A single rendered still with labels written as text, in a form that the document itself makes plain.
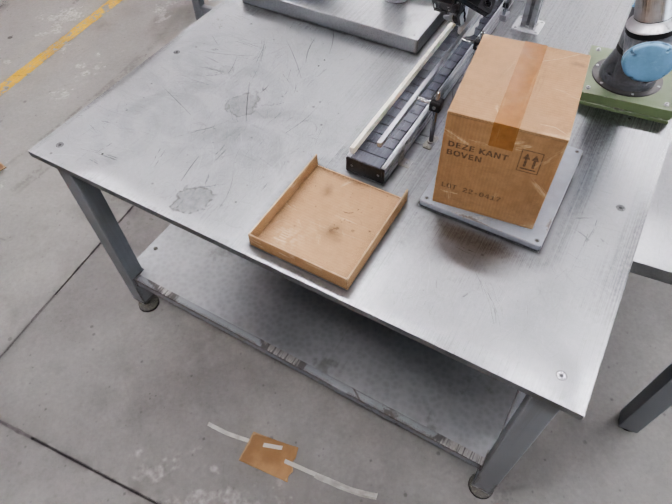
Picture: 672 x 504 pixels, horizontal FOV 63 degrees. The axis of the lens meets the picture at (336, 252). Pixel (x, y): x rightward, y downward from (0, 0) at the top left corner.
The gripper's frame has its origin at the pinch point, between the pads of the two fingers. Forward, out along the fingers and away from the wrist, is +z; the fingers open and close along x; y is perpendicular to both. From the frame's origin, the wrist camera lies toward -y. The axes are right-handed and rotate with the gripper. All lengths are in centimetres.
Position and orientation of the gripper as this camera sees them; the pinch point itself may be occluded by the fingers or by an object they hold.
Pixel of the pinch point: (463, 22)
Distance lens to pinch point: 180.5
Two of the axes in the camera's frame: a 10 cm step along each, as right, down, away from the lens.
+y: -8.7, -3.9, 3.1
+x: -4.2, 9.1, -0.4
